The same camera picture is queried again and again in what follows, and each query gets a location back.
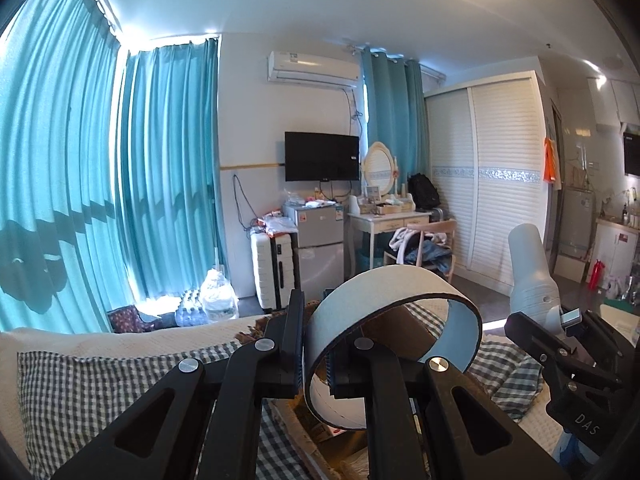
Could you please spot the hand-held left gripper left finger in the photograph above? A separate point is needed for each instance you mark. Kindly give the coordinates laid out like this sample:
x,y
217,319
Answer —
x,y
298,357

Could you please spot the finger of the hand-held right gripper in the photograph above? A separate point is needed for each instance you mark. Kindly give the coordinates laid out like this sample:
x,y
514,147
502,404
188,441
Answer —
x,y
610,345
545,350

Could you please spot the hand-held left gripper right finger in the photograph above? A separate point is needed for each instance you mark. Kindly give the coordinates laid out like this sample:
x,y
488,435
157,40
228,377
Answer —
x,y
332,375

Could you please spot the white plastic bottle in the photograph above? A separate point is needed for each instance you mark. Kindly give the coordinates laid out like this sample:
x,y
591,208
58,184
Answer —
x,y
530,270

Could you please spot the brown cardboard box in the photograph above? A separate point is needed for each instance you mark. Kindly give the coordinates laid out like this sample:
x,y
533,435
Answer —
x,y
400,330

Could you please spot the flat cardboard sheet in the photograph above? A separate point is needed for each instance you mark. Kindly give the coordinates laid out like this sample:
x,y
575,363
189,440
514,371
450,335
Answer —
x,y
570,267

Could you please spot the white suitcase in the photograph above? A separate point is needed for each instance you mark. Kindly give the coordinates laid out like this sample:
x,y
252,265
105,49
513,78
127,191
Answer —
x,y
267,270

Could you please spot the white plastic bag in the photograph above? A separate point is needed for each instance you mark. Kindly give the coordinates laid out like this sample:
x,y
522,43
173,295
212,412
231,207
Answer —
x,y
219,295

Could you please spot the silver mini fridge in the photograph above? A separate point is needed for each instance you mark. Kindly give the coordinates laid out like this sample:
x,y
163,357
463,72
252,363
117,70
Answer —
x,y
320,250

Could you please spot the pack of water bottles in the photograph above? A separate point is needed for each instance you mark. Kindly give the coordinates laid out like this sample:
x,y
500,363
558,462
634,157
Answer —
x,y
191,310

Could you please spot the blue waste bin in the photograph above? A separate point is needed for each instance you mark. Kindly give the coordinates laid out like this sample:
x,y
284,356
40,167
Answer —
x,y
376,261

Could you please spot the red white bag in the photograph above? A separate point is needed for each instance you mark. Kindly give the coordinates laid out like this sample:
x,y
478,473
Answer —
x,y
275,226

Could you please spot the clothes pile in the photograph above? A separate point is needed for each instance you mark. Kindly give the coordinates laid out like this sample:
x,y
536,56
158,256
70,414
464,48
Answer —
x,y
417,250

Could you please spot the wooden chair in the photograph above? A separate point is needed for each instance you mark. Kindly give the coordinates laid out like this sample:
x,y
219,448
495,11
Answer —
x,y
442,230

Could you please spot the white dressing table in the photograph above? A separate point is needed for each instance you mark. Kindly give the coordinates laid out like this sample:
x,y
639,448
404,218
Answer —
x,y
385,222

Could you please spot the white slatted wardrobe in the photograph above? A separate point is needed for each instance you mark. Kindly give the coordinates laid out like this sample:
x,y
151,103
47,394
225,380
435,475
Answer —
x,y
500,185

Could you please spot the desk organizer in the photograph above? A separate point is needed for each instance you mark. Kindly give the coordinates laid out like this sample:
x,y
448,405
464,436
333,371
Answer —
x,y
385,206

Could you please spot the dark floral bag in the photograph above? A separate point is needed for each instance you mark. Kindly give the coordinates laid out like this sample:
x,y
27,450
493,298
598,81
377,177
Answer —
x,y
127,319

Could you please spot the orange hanging cloth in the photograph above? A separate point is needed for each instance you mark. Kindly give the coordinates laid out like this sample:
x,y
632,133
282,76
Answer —
x,y
550,160

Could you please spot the black range hood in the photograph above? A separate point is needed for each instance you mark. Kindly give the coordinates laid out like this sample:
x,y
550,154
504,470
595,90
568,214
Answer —
x,y
632,152

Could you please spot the black backpack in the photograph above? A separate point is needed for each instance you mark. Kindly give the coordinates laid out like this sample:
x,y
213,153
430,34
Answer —
x,y
424,192

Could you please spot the white oval vanity mirror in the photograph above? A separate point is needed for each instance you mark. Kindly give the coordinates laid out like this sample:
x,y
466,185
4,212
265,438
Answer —
x,y
378,167

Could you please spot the white bed quilt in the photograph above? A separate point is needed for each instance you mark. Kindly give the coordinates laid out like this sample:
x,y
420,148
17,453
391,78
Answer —
x,y
75,337

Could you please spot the checked blanket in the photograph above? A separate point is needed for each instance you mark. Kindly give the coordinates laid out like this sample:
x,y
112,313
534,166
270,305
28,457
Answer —
x,y
75,390

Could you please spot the teal window curtain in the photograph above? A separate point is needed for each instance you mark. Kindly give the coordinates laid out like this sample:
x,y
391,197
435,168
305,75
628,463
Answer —
x,y
55,160
170,170

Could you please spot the narrow teal curtain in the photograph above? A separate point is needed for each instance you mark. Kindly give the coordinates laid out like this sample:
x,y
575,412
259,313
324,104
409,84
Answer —
x,y
395,110

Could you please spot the white air conditioner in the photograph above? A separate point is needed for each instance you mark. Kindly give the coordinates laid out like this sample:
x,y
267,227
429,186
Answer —
x,y
312,67

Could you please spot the black wall television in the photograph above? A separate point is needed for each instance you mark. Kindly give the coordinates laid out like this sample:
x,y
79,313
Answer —
x,y
322,156

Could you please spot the white wall cabinets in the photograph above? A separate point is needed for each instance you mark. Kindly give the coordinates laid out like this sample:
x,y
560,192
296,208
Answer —
x,y
617,102

